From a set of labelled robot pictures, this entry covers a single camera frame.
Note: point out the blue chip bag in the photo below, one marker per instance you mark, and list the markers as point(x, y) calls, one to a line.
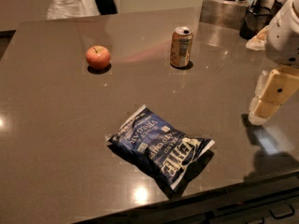
point(157, 148)

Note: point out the black drawer handle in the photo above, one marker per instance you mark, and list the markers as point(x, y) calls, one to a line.
point(282, 212)

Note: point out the orange soda can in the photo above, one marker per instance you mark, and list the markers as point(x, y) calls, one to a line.
point(181, 47)

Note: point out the white plastic bag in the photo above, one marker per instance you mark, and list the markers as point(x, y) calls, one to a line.
point(67, 9)

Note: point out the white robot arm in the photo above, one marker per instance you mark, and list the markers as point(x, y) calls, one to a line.
point(282, 39)

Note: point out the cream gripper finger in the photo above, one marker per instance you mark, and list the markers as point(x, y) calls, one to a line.
point(261, 83)
point(281, 85)

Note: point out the black mesh cup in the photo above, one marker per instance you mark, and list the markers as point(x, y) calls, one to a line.
point(254, 21)

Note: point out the red apple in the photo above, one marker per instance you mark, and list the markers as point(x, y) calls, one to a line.
point(98, 57)

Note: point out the steel counter box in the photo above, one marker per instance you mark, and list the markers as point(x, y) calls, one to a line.
point(228, 14)

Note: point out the white napkin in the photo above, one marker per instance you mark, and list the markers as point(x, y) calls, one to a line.
point(257, 43)

